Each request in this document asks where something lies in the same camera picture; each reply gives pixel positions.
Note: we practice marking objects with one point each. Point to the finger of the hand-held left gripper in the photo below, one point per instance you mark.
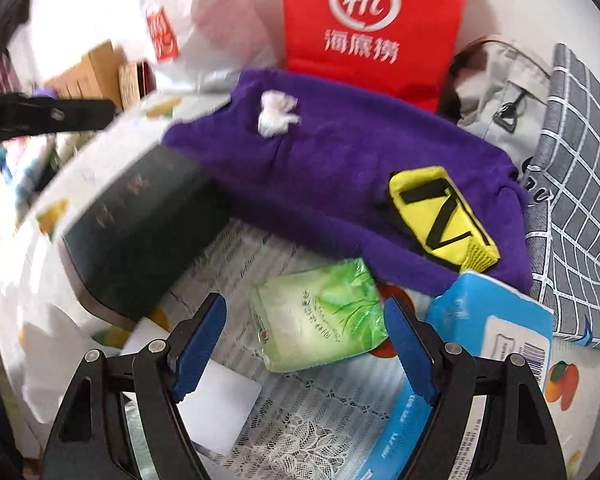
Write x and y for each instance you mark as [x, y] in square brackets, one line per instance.
[55, 112]

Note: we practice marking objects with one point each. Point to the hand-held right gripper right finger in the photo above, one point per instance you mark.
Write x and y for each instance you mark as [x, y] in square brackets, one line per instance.
[410, 350]

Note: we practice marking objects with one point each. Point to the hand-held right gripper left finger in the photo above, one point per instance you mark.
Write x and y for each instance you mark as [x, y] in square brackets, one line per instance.
[200, 350]

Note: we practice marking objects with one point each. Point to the light green tissue packet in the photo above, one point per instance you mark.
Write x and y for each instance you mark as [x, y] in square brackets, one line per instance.
[310, 310]

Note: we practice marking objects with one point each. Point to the white card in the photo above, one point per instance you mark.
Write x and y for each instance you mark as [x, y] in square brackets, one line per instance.
[220, 400]

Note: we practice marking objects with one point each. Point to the cardboard box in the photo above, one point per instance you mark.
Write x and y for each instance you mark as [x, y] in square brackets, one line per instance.
[100, 70]

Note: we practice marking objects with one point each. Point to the blue wet wipes packet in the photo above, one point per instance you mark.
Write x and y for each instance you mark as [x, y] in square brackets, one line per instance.
[470, 300]

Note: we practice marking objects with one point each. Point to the brown woven box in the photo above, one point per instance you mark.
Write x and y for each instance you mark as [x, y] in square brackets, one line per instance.
[132, 85]

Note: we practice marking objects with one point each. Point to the dark hardcover book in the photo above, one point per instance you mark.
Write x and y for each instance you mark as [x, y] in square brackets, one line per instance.
[130, 230]

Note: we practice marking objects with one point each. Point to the yellow pouch with black stripe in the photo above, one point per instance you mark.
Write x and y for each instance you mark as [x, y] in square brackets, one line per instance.
[415, 180]

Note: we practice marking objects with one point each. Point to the white plastic bag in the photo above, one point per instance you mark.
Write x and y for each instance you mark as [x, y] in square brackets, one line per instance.
[220, 20]

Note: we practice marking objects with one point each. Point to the purple towel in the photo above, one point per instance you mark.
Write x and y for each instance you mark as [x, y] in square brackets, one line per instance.
[330, 175]

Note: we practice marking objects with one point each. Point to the crumpled white tissue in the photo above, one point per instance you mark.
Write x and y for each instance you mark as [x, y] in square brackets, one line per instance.
[277, 112]

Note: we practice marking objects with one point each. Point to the grey checked cloth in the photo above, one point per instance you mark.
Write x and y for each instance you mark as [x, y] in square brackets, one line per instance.
[575, 185]

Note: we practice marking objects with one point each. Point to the red paper bag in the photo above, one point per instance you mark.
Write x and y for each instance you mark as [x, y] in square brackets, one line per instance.
[305, 10]

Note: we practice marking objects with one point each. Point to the grey backpack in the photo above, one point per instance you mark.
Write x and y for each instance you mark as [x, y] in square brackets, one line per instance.
[500, 85]

